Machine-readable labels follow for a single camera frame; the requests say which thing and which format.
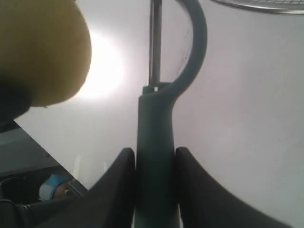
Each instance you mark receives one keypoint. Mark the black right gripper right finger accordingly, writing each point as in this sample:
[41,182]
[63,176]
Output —
[204,203]

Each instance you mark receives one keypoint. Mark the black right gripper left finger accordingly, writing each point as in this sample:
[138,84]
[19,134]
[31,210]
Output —
[108,204]

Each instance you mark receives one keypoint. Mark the oval steel mesh basket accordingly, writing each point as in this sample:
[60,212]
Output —
[293,7]

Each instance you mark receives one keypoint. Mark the yellow lemon with sticker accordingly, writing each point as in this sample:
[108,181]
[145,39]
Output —
[45,54]

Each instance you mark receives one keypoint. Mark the teal handled vegetable peeler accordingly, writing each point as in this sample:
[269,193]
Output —
[156,204]

